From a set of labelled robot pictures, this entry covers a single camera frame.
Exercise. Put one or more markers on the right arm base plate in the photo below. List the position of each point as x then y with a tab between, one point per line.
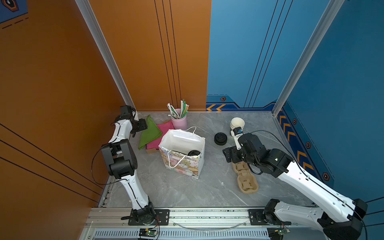
259	218

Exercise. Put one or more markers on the left green circuit board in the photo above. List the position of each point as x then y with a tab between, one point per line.
148	234

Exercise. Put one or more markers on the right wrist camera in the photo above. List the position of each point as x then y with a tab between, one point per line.
236	133

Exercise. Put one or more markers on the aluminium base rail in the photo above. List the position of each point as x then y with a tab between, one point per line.
216	223

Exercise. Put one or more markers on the stack of paper cups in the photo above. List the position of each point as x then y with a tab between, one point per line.
237	123

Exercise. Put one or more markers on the black cup lid stack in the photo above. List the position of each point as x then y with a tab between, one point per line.
220	139

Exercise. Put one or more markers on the cartoon paper gift bag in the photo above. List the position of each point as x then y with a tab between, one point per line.
174	149

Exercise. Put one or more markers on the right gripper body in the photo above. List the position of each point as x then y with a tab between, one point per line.
237	155

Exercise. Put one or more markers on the pulp cup carrier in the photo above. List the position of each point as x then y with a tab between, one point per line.
246	180

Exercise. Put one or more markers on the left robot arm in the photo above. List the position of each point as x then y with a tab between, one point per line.
122	163

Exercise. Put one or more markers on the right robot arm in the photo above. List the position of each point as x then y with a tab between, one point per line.
337	216

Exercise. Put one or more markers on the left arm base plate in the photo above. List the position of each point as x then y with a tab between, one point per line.
160	217

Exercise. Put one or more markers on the pink straw holder cup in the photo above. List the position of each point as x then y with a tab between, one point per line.
179	123

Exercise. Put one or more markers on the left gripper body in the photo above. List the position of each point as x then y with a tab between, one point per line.
139	125

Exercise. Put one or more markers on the right green circuit board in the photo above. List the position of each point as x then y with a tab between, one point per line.
282	231

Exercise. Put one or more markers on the green napkin stack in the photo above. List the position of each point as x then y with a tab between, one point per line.
150	134

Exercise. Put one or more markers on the cardboard napkin box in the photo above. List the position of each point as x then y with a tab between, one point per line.
152	151

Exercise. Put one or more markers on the bundle of wrapped straws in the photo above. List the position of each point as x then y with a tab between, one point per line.
178	113

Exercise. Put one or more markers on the green circuit board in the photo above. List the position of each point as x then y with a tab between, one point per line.
282	231
148	234

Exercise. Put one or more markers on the pink napkin stack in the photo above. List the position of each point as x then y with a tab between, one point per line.
164	129

